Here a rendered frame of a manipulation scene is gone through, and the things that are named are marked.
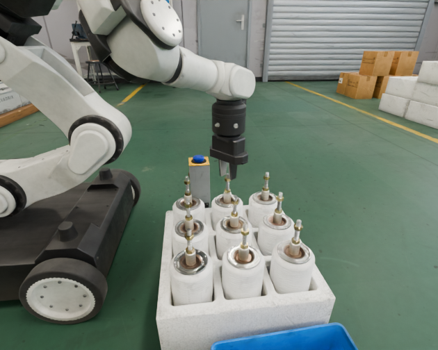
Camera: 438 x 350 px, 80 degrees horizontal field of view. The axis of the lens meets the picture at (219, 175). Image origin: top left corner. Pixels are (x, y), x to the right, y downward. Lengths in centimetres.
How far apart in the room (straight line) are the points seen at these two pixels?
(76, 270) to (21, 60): 51
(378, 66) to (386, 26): 247
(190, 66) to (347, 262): 83
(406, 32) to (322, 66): 172
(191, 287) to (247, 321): 15
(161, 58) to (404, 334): 88
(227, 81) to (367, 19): 593
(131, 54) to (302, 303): 59
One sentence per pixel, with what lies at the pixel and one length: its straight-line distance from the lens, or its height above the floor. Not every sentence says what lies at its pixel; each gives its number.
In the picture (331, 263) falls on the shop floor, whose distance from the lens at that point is 103.
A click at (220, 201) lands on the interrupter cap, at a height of 25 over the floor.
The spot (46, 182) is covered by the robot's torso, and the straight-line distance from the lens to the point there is 92.
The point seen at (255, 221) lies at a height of 19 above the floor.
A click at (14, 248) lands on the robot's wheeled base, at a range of 95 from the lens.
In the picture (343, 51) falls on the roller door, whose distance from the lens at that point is 624.
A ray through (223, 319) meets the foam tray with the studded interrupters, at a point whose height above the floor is 16.
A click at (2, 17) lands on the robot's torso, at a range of 82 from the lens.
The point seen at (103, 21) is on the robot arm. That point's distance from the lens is 47.
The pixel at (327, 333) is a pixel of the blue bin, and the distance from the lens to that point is 73.
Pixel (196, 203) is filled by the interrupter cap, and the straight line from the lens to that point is 78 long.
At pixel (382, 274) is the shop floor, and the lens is 106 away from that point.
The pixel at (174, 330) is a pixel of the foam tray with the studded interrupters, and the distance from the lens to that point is 65.
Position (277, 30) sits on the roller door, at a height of 92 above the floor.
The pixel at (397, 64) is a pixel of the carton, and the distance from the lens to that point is 448.
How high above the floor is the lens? 68
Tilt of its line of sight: 27 degrees down
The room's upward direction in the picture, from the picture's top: straight up
